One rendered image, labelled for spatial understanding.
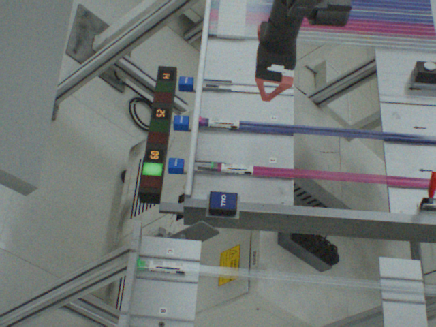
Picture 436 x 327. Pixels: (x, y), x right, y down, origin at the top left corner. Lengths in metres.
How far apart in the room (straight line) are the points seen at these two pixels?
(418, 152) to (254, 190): 0.34
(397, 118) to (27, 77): 0.74
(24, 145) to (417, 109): 0.79
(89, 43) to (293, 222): 1.34
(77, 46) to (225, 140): 1.12
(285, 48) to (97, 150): 1.16
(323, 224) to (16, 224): 0.94
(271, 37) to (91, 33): 1.36
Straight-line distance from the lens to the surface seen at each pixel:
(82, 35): 2.61
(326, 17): 1.33
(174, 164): 1.48
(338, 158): 2.18
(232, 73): 1.66
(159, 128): 1.56
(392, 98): 1.67
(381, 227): 1.47
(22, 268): 2.07
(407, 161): 1.56
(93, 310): 1.74
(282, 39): 1.35
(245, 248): 1.76
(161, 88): 1.64
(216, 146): 1.52
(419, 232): 1.49
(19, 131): 1.41
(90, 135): 2.42
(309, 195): 1.90
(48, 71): 1.52
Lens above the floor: 1.60
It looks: 35 degrees down
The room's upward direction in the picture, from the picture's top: 61 degrees clockwise
